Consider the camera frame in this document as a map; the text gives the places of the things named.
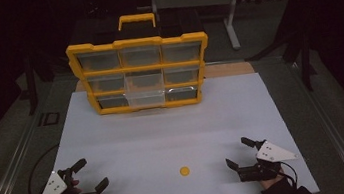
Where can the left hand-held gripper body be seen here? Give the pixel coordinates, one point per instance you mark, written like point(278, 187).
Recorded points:
point(52, 190)

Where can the clear plastic drawer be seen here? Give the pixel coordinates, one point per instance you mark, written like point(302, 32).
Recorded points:
point(145, 95)

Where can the black floor plate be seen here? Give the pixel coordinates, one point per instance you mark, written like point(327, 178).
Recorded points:
point(49, 119)

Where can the small yellow disc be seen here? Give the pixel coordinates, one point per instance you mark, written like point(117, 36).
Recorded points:
point(185, 171)

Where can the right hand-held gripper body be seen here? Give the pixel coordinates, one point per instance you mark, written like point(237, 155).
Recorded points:
point(273, 153)

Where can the person's right hand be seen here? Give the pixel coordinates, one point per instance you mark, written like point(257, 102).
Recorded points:
point(272, 183)

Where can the yellow drawer organizer cabinet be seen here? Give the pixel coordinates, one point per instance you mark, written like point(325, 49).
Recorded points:
point(142, 68)

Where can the black stand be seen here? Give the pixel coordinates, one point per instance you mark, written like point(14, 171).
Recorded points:
point(302, 56)
point(30, 85)

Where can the grey metal stand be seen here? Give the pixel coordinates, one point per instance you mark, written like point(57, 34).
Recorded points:
point(232, 25)

